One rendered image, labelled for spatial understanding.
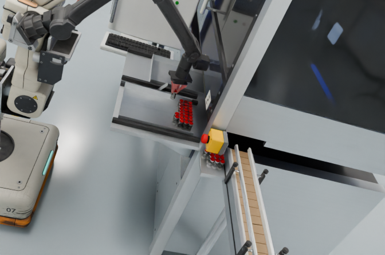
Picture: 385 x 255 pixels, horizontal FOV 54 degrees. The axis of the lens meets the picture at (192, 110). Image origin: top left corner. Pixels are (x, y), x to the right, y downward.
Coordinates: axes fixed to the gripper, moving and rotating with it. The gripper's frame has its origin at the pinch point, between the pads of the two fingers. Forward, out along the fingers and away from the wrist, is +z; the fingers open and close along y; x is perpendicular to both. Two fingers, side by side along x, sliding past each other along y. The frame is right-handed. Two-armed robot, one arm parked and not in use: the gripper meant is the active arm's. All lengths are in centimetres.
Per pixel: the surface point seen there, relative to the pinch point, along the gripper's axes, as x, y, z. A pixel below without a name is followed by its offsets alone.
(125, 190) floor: 20, 4, 99
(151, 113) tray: -5.0, -9.3, 10.6
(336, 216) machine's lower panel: -50, 91, 33
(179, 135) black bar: -20.5, -0.2, 8.8
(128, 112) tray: -5.0, -20.2, 10.8
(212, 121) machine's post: -26.3, 8.5, -6.0
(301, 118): -36, 41, -20
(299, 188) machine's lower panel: -42, 62, 19
